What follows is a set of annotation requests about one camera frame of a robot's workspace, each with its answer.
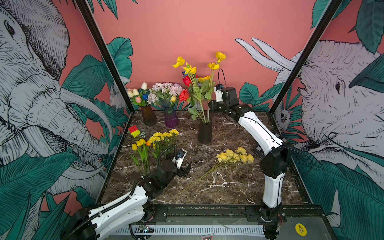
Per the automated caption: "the red yellow cube block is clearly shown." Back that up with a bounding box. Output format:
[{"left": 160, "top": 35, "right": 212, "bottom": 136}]
[{"left": 128, "top": 125, "right": 141, "bottom": 138}]

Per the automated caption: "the yellow carnation stem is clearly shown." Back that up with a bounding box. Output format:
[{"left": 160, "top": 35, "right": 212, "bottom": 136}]
[{"left": 168, "top": 129, "right": 179, "bottom": 146}]

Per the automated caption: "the black left frame post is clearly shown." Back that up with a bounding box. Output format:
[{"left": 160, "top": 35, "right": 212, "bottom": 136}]
[{"left": 75, "top": 0, "right": 135, "bottom": 115}]

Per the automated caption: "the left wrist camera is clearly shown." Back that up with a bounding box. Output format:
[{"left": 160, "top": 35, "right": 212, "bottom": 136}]
[{"left": 175, "top": 149, "right": 187, "bottom": 169}]

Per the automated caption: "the white purple hydrangea bunch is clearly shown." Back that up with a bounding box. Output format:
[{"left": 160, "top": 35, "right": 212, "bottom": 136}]
[{"left": 147, "top": 82, "right": 184, "bottom": 108}]

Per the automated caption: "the cream tulip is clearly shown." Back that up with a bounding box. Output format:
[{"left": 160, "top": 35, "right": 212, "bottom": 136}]
[{"left": 133, "top": 89, "right": 140, "bottom": 96}]

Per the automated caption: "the purple glass vase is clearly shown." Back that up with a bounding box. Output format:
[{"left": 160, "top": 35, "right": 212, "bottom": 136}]
[{"left": 164, "top": 107, "right": 179, "bottom": 129}]

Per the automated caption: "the yellow round sticker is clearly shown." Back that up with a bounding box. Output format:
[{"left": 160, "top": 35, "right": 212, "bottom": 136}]
[{"left": 295, "top": 223, "right": 308, "bottom": 237}]

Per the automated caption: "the red blue rose bunch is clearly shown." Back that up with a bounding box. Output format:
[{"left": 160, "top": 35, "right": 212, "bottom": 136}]
[{"left": 179, "top": 75, "right": 197, "bottom": 105}]

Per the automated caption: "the black right frame post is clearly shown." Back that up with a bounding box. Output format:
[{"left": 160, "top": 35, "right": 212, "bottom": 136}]
[{"left": 269, "top": 0, "right": 342, "bottom": 115}]

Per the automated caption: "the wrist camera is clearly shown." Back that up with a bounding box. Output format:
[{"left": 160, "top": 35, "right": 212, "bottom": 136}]
[
  {"left": 175, "top": 149, "right": 187, "bottom": 169},
  {"left": 214, "top": 84, "right": 224, "bottom": 103}
]

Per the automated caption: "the black frame post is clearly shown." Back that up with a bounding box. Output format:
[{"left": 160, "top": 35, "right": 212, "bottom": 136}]
[
  {"left": 269, "top": 0, "right": 342, "bottom": 115},
  {"left": 75, "top": 0, "right": 135, "bottom": 115}
]

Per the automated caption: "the yellow poppy spray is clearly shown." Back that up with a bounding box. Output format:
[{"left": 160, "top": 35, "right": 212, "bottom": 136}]
[
  {"left": 198, "top": 52, "right": 227, "bottom": 90},
  {"left": 172, "top": 57, "right": 203, "bottom": 103}
]

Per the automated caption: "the white tulip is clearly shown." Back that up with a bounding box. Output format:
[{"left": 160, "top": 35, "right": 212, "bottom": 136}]
[{"left": 141, "top": 82, "right": 148, "bottom": 91}]

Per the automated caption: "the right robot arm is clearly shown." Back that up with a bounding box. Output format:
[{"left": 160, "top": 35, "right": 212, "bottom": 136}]
[{"left": 209, "top": 84, "right": 293, "bottom": 223}]

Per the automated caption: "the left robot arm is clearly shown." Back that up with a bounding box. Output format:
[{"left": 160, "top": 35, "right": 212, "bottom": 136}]
[{"left": 60, "top": 145, "right": 191, "bottom": 240}]

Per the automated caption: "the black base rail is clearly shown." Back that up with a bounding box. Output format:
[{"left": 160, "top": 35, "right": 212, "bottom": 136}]
[{"left": 137, "top": 204, "right": 323, "bottom": 224}]

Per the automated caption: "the yellow rose bunch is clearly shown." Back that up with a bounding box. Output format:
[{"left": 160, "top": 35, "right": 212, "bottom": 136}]
[{"left": 184, "top": 147, "right": 255, "bottom": 191}]

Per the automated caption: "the yellow carnation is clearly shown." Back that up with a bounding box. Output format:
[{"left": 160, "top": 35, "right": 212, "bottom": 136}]
[
  {"left": 149, "top": 137, "right": 161, "bottom": 158},
  {"left": 163, "top": 132, "right": 173, "bottom": 149},
  {"left": 153, "top": 132, "right": 164, "bottom": 153}
]

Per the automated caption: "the yellow flower bouquet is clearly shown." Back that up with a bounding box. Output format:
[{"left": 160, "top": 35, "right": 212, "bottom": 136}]
[{"left": 187, "top": 76, "right": 215, "bottom": 124}]

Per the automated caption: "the brown ribbed glass vase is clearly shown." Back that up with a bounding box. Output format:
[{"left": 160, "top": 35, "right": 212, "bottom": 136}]
[{"left": 141, "top": 106, "right": 157, "bottom": 127}]

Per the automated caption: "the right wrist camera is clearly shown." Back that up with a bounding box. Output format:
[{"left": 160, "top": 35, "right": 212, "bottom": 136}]
[{"left": 214, "top": 84, "right": 224, "bottom": 103}]

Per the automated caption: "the white ribbed cable duct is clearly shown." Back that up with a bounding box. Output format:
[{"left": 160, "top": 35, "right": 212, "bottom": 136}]
[{"left": 132, "top": 225, "right": 265, "bottom": 237}]

